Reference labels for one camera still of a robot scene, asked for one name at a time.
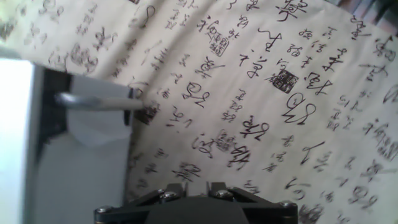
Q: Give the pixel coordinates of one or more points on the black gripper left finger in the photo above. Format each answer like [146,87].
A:
[133,208]

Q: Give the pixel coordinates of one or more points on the beige calligraphy tablecloth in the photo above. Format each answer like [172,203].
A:
[248,109]

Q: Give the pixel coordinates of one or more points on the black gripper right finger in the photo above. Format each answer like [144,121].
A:
[264,208]

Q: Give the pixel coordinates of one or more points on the silver microwave body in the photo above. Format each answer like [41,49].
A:
[14,140]

